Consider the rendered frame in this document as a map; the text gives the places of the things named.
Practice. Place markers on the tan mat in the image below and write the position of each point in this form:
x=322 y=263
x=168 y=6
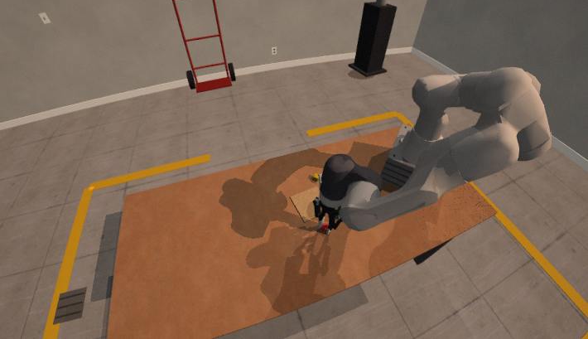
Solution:
x=303 y=201

